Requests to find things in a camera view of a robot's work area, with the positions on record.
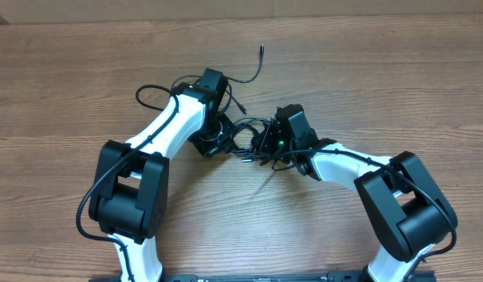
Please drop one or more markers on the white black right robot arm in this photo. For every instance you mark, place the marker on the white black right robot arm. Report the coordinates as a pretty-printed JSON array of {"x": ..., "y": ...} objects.
[{"x": 410, "y": 215}]

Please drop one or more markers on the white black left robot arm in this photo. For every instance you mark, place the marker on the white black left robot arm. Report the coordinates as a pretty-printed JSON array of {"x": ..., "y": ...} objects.
[{"x": 127, "y": 201}]

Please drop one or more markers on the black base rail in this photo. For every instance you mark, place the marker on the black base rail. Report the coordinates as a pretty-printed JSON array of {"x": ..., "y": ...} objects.
[{"x": 331, "y": 276}]

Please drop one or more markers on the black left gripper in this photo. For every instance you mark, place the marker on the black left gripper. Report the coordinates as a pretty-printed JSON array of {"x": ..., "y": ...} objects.
[{"x": 207, "y": 150}]

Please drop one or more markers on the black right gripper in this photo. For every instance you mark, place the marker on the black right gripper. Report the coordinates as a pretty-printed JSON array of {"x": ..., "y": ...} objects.
[{"x": 265, "y": 140}]

